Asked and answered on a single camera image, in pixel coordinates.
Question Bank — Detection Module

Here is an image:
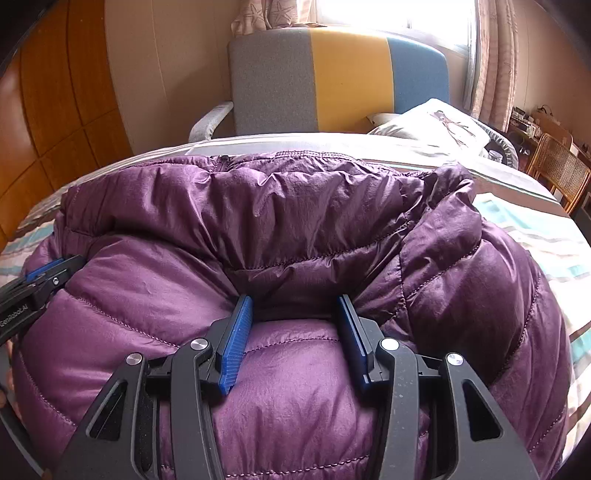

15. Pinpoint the white printed pillow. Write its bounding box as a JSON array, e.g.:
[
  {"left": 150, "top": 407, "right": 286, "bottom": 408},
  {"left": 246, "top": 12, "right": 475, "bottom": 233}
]
[{"left": 368, "top": 97, "right": 491, "bottom": 150}]

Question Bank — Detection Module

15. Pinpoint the wooden wardrobe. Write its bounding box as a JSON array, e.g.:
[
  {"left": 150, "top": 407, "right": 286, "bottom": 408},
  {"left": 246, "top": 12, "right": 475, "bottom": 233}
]
[{"left": 0, "top": 0, "right": 136, "bottom": 254}]

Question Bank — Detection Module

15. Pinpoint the bed with striped sheet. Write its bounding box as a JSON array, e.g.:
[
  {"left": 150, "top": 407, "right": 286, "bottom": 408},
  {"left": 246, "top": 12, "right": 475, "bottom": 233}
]
[{"left": 0, "top": 133, "right": 591, "bottom": 418}]

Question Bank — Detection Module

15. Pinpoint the window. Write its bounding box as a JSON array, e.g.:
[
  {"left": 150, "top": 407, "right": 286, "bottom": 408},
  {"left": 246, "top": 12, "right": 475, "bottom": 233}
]
[{"left": 314, "top": 0, "right": 479, "bottom": 57}]

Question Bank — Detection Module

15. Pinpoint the purple puffer jacket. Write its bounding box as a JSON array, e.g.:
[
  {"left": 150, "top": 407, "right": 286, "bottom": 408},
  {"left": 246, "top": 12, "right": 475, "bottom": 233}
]
[{"left": 11, "top": 153, "right": 576, "bottom": 480}]

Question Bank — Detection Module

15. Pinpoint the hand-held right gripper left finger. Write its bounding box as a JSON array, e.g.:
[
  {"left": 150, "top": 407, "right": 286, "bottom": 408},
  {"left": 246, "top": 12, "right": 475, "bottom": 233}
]
[{"left": 55, "top": 295, "right": 254, "bottom": 480}]

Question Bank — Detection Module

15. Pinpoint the beige patterned curtain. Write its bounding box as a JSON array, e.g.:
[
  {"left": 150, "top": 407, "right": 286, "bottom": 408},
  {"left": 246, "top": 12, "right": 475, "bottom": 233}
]
[
  {"left": 472, "top": 0, "right": 521, "bottom": 136},
  {"left": 231, "top": 0, "right": 320, "bottom": 38}
]

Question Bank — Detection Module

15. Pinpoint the cluttered desk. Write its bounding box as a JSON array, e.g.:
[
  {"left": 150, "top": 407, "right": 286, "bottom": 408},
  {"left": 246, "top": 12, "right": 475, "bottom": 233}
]
[{"left": 507, "top": 106, "right": 542, "bottom": 140}]

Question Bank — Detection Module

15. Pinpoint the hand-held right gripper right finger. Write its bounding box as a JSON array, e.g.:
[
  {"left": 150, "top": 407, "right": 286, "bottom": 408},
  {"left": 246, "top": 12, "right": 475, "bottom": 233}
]
[{"left": 337, "top": 294, "right": 541, "bottom": 480}]

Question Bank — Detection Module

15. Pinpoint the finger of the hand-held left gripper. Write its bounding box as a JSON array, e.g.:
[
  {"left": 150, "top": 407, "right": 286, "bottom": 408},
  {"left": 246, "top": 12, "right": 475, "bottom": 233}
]
[{"left": 23, "top": 255, "right": 87, "bottom": 292}]

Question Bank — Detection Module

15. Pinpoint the rattan chair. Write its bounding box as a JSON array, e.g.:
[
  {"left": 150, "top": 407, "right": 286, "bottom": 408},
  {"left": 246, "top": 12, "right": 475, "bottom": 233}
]
[{"left": 526, "top": 132, "right": 591, "bottom": 216}]

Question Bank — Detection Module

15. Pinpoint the grey yellow blue headboard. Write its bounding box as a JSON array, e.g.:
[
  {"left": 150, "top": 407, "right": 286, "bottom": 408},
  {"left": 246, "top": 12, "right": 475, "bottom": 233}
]
[{"left": 227, "top": 26, "right": 451, "bottom": 138}]

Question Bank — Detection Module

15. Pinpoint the grey padded bed rail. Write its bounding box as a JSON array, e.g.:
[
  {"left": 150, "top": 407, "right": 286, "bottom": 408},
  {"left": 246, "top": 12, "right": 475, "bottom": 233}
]
[
  {"left": 480, "top": 131, "right": 520, "bottom": 169},
  {"left": 188, "top": 101, "right": 235, "bottom": 142}
]

